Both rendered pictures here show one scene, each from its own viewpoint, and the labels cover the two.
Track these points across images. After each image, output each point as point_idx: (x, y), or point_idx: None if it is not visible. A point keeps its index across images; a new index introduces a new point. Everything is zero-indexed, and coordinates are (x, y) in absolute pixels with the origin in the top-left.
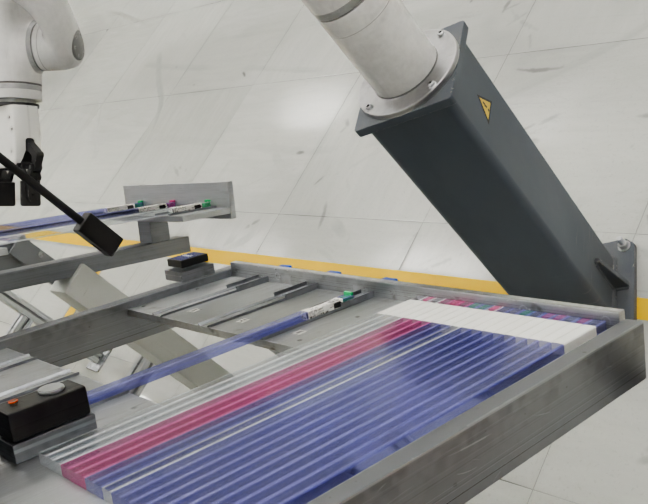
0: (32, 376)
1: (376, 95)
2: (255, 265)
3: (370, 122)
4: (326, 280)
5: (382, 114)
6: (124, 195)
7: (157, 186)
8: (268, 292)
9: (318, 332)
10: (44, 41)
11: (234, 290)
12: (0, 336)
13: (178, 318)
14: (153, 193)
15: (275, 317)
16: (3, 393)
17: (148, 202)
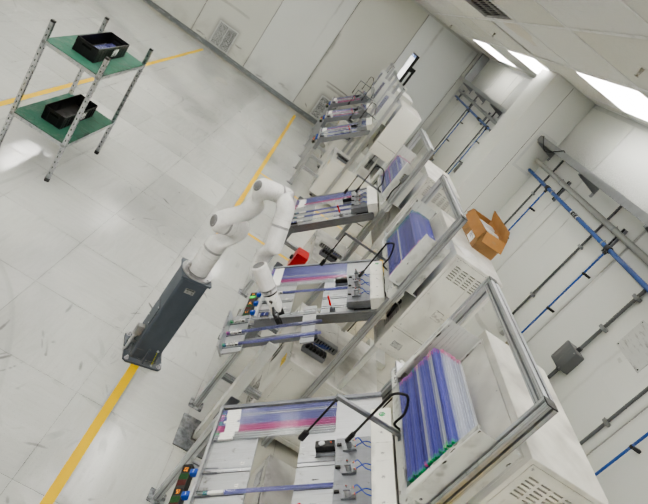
0: (327, 301)
1: (203, 278)
2: (257, 310)
3: (210, 283)
4: (262, 298)
5: (211, 279)
6: (219, 349)
7: (223, 332)
8: (267, 306)
9: (288, 288)
10: None
11: (269, 310)
12: (319, 314)
13: (290, 306)
14: (223, 336)
15: (283, 296)
16: (335, 298)
17: (223, 341)
